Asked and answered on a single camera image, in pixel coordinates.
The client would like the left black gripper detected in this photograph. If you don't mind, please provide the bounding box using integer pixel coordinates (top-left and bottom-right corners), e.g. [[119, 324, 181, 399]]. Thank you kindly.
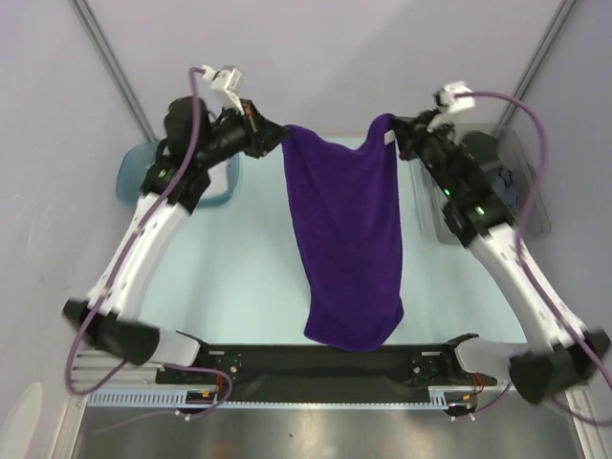
[[195, 98, 290, 168]]

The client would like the light blue towel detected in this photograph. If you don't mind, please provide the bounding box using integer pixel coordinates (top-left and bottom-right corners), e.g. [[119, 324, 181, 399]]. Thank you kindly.
[[199, 162, 230, 206]]

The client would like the purple towel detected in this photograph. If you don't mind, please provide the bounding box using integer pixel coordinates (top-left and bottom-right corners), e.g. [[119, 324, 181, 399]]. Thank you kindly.
[[281, 114, 404, 352]]

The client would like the dark blue grey towel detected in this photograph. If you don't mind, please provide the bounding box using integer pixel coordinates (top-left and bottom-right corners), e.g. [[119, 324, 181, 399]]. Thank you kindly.
[[492, 166, 520, 209]]

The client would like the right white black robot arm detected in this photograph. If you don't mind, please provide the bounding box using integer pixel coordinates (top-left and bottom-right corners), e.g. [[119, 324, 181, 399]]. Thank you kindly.
[[391, 110, 611, 404]]

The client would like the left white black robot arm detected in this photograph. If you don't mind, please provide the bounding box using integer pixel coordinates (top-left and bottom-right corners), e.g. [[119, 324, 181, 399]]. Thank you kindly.
[[62, 97, 289, 383]]

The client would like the clear grey plastic bin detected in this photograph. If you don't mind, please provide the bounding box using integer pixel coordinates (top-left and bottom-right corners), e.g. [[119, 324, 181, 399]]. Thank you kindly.
[[410, 123, 536, 246]]

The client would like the teal plastic bin lid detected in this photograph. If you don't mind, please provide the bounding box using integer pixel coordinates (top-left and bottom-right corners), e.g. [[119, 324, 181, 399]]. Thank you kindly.
[[116, 141, 240, 208]]

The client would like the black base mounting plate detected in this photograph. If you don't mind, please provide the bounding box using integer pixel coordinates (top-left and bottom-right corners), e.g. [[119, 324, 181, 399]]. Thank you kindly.
[[156, 342, 498, 404]]

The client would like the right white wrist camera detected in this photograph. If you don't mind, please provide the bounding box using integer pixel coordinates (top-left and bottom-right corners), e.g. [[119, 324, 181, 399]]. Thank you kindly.
[[426, 81, 475, 133]]

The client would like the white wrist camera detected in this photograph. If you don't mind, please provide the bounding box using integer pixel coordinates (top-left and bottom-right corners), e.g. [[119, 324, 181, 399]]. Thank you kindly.
[[201, 65, 244, 114], [426, 81, 475, 133]]

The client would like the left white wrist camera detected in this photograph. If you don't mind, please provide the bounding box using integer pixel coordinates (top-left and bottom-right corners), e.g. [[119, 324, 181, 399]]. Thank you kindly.
[[201, 65, 244, 114]]

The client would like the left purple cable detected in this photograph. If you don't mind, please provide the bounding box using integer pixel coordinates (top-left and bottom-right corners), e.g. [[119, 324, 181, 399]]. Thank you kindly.
[[65, 66, 233, 422]]

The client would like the right aluminium corner post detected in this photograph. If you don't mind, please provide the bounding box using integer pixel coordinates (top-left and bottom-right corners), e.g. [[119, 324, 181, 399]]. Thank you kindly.
[[494, 0, 578, 140]]

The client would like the aluminium corner post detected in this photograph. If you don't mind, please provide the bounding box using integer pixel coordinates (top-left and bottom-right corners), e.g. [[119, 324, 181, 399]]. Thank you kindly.
[[494, 0, 578, 140], [69, 0, 156, 142]]

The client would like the left aluminium corner post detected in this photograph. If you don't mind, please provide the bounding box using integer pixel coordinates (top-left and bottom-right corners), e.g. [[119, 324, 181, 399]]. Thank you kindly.
[[69, 0, 156, 142]]

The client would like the light blue cable duct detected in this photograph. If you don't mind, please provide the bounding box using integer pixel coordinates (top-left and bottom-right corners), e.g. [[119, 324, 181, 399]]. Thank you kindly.
[[87, 388, 475, 410]]

